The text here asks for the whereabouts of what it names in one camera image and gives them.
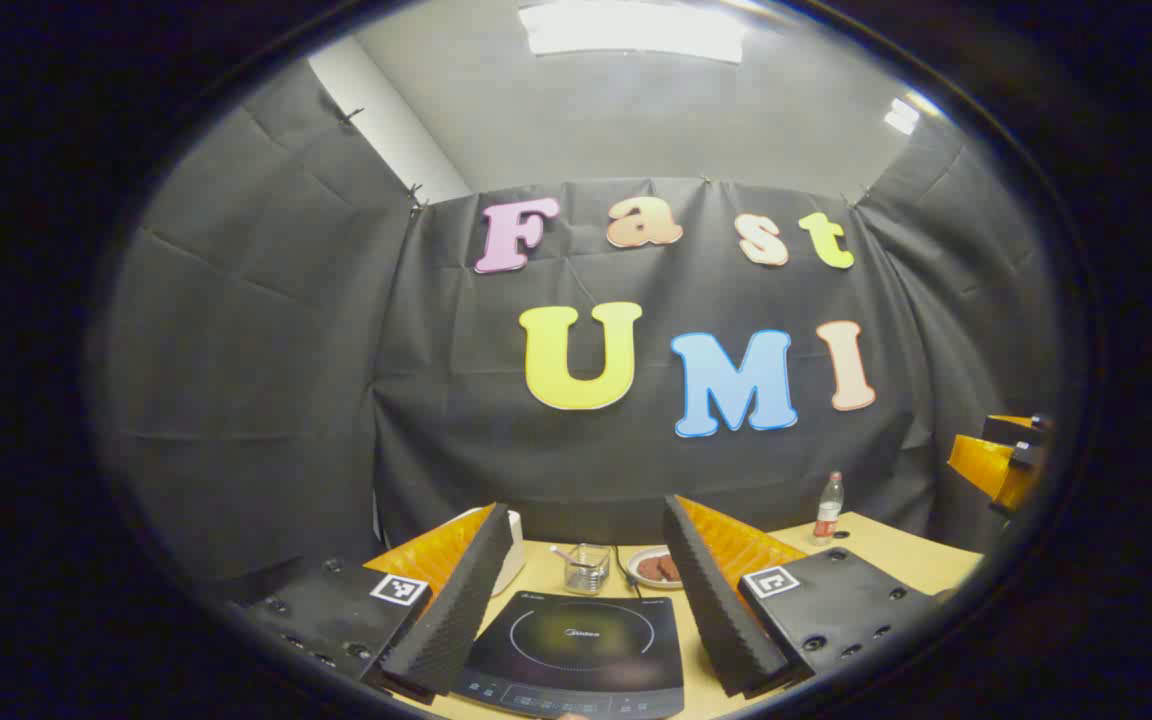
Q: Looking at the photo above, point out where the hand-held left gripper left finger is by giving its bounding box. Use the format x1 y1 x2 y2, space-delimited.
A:
236 503 515 701

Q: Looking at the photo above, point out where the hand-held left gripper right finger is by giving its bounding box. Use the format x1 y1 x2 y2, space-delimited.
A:
662 494 937 699

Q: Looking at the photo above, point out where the black induction cooktop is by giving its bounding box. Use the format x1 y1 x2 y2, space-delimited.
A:
451 590 687 720

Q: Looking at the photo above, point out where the white toaster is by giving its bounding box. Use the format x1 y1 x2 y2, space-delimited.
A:
451 506 527 598

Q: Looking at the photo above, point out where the white round plate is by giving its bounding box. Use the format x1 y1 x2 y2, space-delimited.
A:
626 546 682 591

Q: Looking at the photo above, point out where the clear red-label water bottle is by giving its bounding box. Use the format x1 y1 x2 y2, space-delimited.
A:
813 471 845 546

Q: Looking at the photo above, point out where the large ceiling light panel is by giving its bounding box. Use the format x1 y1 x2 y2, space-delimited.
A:
519 0 747 63

